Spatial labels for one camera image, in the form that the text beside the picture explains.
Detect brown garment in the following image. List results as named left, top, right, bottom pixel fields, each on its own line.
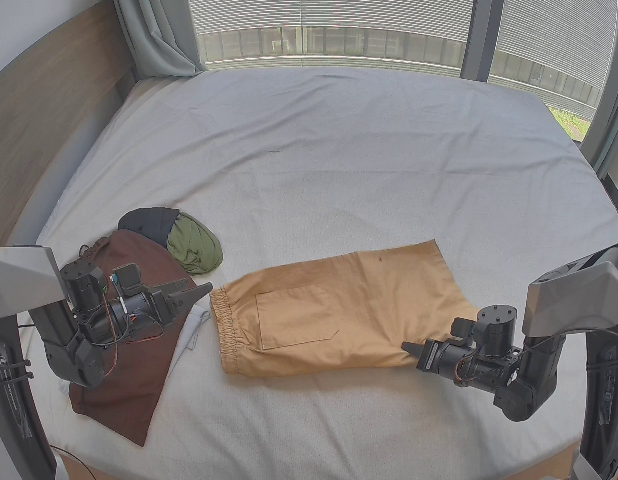
left=69, top=230, right=197, bottom=448

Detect white garment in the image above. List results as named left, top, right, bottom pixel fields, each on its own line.
left=166, top=303, right=212, bottom=384

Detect grey-green curtain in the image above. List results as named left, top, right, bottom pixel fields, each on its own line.
left=583, top=0, right=618, bottom=181
left=108, top=0, right=208, bottom=80

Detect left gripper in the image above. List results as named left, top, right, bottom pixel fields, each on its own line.
left=125, top=279, right=213, bottom=334

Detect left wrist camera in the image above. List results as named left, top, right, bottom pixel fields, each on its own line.
left=111, top=264, right=142, bottom=297

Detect black garment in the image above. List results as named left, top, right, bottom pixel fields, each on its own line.
left=118, top=207, right=182, bottom=249

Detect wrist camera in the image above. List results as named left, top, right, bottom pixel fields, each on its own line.
left=111, top=264, right=142, bottom=297
left=449, top=317, right=478, bottom=344

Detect green garment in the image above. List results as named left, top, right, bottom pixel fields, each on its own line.
left=166, top=211, right=224, bottom=275

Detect black cable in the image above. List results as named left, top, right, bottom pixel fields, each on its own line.
left=50, top=445, right=97, bottom=475

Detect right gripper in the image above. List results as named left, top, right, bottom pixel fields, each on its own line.
left=401, top=338, right=473, bottom=378

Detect tan shorts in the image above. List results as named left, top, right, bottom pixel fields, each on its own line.
left=209, top=238, right=482, bottom=379

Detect window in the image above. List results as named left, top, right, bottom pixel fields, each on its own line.
left=181, top=0, right=618, bottom=144

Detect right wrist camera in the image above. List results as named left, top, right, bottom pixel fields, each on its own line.
left=449, top=317, right=478, bottom=344

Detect bed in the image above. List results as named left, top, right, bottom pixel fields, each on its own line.
left=0, top=0, right=618, bottom=476

